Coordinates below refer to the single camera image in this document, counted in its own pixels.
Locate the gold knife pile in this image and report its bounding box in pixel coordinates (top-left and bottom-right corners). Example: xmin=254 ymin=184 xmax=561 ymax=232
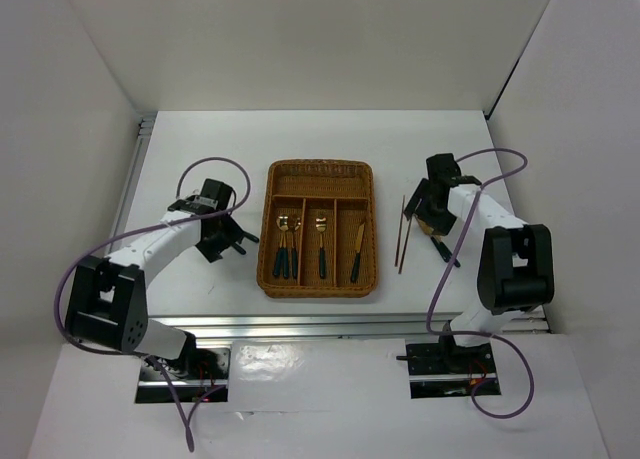
xmin=418 ymin=219 xmax=451 ymax=263
xmin=350 ymin=222 xmax=366 ymax=284

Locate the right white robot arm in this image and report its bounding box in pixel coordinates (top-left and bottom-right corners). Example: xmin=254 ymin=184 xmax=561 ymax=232
xmin=403 ymin=153 xmax=555 ymax=371

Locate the gold spoon pile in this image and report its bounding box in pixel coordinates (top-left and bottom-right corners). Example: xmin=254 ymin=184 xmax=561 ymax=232
xmin=281 ymin=215 xmax=291 ymax=279

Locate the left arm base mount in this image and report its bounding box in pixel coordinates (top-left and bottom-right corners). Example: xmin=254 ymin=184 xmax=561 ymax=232
xmin=135 ymin=347 xmax=231 ymax=404

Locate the aluminium table front rail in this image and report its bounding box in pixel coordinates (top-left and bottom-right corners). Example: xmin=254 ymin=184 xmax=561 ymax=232
xmin=149 ymin=312 xmax=548 ymax=338

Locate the copper chopstick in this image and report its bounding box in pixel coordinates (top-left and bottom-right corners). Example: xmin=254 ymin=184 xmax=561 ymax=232
xmin=394 ymin=194 xmax=406 ymax=268
xmin=398 ymin=216 xmax=413 ymax=274

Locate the right copper chopstick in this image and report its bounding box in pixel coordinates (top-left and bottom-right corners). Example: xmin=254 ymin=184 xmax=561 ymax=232
xmin=398 ymin=216 xmax=413 ymax=274

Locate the gold spoon green handle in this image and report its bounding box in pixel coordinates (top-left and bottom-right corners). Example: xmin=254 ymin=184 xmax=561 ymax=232
xmin=288 ymin=216 xmax=301 ymax=280
xmin=272 ymin=215 xmax=286 ymax=278

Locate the gold knife green handle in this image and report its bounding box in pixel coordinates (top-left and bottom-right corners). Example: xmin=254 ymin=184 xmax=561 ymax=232
xmin=315 ymin=216 xmax=327 ymax=279

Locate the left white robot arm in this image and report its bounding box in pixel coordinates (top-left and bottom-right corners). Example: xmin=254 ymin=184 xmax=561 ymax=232
xmin=64 ymin=179 xmax=245 ymax=378

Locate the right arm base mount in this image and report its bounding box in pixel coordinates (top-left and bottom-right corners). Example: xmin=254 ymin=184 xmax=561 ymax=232
xmin=396 ymin=342 xmax=501 ymax=399

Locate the left copper chopstick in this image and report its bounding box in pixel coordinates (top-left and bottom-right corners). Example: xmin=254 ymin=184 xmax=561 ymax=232
xmin=394 ymin=194 xmax=406 ymax=268

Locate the aluminium left side rail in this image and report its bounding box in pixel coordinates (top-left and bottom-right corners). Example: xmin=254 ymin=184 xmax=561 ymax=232
xmin=110 ymin=111 xmax=158 ymax=237

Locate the brown wicker cutlery tray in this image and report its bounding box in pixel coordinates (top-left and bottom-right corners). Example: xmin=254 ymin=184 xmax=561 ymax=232
xmin=256 ymin=159 xmax=378 ymax=299

